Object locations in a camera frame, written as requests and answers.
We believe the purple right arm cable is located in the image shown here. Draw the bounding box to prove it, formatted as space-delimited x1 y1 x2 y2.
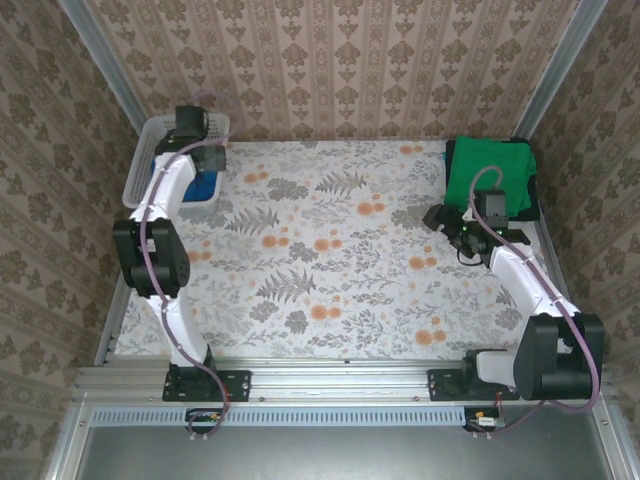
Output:
467 164 602 442

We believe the grey metal panel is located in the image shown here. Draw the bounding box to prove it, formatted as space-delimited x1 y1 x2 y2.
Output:
47 394 639 480

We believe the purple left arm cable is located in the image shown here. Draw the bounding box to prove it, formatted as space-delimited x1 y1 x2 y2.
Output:
138 89 242 444

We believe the aluminium corner post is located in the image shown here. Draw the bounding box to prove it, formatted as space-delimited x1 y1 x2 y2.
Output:
56 0 152 137
511 0 610 141

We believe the aluminium cross rail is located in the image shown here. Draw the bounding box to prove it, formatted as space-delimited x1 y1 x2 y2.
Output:
73 362 615 402

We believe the green folded t-shirt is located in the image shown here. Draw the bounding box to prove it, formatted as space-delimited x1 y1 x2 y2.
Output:
444 135 539 221

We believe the white perforated plastic basket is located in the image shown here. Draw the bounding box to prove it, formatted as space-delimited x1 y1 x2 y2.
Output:
122 113 232 211

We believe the small connector board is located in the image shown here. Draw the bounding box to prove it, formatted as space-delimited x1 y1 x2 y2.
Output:
464 405 506 434
185 407 227 435

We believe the blue printed t-shirt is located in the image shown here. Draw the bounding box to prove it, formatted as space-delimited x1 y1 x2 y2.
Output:
182 169 224 204

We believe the grey slotted cable duct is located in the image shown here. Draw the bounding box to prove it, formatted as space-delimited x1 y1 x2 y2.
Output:
89 405 469 428

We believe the floral tablecloth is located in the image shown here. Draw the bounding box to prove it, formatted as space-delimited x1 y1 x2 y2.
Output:
113 139 576 362

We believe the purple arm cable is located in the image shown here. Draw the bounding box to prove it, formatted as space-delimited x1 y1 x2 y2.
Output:
467 164 602 442
138 89 242 444

